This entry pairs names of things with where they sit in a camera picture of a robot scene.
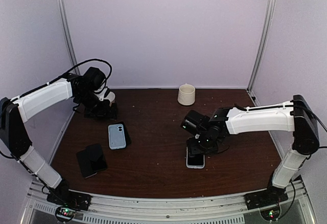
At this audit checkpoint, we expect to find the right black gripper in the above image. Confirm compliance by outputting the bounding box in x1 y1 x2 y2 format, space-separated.
186 133 219 158

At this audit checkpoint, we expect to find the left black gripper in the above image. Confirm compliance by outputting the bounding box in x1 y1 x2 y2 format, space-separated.
76 89 117 120

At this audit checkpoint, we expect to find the lavender phone case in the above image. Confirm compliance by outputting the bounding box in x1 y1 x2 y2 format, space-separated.
185 146 206 169

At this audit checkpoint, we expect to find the silver edged black smartphone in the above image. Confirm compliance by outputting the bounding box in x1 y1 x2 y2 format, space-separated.
186 153 205 168

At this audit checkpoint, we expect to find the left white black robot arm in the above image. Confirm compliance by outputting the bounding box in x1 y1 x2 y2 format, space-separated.
1 67 113 206

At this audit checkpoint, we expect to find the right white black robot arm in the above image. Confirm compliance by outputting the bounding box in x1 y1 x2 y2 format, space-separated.
181 95 320 205

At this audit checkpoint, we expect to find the black smartphone under blue case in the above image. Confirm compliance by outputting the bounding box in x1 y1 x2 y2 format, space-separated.
117 122 131 146

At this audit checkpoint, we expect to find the light blue phone case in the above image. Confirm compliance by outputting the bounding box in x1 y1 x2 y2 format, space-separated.
108 123 127 150

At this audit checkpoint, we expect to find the black smartphone top of stack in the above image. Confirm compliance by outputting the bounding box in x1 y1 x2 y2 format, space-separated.
86 143 107 172

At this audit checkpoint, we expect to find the cream ribbed cup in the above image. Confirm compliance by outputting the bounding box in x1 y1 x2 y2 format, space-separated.
177 83 196 106

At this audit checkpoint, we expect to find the black smartphone under stack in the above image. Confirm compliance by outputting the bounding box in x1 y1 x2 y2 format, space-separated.
76 149 97 178

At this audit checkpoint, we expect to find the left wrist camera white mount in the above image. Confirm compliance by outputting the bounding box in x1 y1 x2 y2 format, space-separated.
97 86 115 106

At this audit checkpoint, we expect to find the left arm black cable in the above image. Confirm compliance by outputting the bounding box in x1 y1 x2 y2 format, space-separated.
45 58 113 86

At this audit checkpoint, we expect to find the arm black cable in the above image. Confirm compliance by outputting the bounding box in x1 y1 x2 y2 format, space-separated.
45 58 113 86
291 101 327 209

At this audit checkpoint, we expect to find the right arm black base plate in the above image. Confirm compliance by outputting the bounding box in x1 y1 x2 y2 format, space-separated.
244 189 288 210

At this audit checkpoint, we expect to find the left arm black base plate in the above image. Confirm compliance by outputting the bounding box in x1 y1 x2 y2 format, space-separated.
46 190 91 211

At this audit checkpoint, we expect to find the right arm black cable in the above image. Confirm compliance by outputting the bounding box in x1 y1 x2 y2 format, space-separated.
291 101 327 209

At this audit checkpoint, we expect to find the aluminium front rail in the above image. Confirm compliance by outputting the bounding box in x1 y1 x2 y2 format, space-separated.
21 175 315 224

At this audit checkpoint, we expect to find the left aluminium corner post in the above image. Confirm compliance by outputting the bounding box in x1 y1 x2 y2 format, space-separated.
57 0 77 66

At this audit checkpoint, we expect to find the aluminium corner post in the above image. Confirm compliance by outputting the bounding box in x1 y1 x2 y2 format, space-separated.
57 0 77 66
247 0 276 95

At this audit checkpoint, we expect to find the right aluminium corner post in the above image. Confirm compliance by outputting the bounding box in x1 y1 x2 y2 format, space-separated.
247 0 276 95

